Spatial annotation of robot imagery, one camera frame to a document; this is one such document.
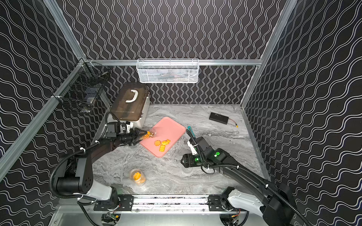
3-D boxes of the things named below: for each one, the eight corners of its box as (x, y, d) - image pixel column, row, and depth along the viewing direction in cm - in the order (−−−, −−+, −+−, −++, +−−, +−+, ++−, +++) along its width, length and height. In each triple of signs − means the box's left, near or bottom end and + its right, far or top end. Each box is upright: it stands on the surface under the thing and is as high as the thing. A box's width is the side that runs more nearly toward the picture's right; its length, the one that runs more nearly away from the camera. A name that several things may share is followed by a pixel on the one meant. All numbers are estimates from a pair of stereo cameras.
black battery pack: (208, 119, 113) (208, 117, 111) (210, 113, 117) (210, 111, 115) (226, 125, 110) (227, 123, 108) (228, 118, 114) (228, 116, 112)
